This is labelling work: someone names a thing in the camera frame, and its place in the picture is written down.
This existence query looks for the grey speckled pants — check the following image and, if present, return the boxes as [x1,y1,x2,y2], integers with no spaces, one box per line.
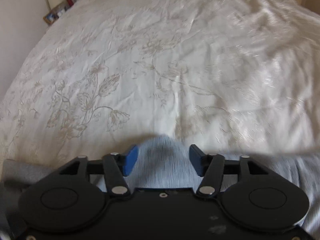
[0,134,320,236]

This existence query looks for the wooden photo frame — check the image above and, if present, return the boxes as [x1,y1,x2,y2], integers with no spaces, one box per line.
[43,11,60,26]

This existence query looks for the white floral bedspread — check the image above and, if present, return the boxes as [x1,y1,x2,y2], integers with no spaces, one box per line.
[0,0,320,160]

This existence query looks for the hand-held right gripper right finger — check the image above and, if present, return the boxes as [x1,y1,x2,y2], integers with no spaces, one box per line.
[189,144,271,197]

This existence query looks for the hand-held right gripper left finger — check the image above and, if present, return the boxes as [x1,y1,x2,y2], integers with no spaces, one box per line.
[59,144,138,196]

